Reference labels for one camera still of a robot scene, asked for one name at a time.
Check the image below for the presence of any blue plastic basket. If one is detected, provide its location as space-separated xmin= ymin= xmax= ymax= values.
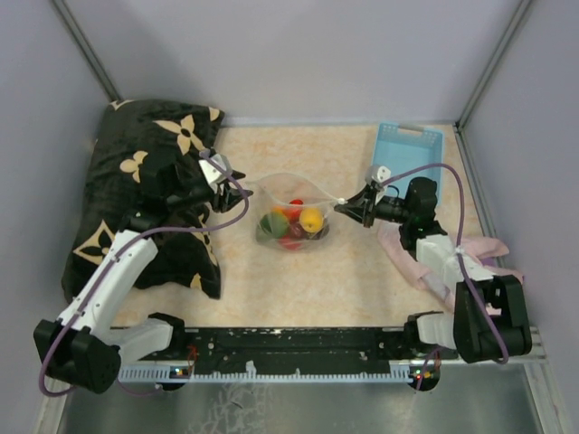
xmin=368 ymin=120 xmax=447 ymax=200

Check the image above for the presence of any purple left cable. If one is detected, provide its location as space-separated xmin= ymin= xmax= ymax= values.
xmin=38 ymin=148 xmax=254 ymax=399

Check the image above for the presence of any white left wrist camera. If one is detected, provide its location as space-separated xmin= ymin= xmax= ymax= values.
xmin=198 ymin=150 xmax=233 ymax=193

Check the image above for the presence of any dark brown toy fruit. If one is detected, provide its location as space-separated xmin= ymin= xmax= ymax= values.
xmin=287 ymin=222 xmax=307 ymax=240

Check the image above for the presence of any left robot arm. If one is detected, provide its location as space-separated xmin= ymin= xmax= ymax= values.
xmin=33 ymin=151 xmax=251 ymax=398

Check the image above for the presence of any small dark toy fruit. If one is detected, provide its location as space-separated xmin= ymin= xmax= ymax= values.
xmin=311 ymin=225 xmax=329 ymax=241

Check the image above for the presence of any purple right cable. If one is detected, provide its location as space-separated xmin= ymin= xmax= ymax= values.
xmin=370 ymin=162 xmax=511 ymax=393

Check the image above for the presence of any black floral pillow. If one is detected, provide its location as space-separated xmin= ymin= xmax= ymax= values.
xmin=61 ymin=98 xmax=226 ymax=300

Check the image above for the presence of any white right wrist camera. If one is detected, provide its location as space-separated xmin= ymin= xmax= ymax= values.
xmin=365 ymin=165 xmax=391 ymax=193

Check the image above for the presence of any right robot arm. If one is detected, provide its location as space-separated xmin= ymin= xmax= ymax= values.
xmin=334 ymin=177 xmax=532 ymax=363

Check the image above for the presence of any purple cable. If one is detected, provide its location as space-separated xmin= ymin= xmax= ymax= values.
xmin=38 ymin=148 xmax=254 ymax=399
xmin=370 ymin=162 xmax=511 ymax=393

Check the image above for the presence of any clear dotted zip bag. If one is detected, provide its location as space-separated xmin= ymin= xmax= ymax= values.
xmin=248 ymin=173 xmax=346 ymax=252

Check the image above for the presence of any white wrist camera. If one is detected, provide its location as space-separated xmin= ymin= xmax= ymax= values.
xmin=365 ymin=165 xmax=391 ymax=193
xmin=198 ymin=150 xmax=233 ymax=193

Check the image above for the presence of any green orange toy mango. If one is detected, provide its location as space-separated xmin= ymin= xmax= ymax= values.
xmin=271 ymin=206 xmax=301 ymax=221

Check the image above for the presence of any pink cloth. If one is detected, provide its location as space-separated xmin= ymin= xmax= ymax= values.
xmin=377 ymin=222 xmax=524 ymax=312

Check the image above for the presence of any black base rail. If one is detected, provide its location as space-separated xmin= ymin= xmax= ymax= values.
xmin=144 ymin=326 xmax=434 ymax=375

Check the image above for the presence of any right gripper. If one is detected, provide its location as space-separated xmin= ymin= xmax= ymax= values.
xmin=334 ymin=184 xmax=413 ymax=229

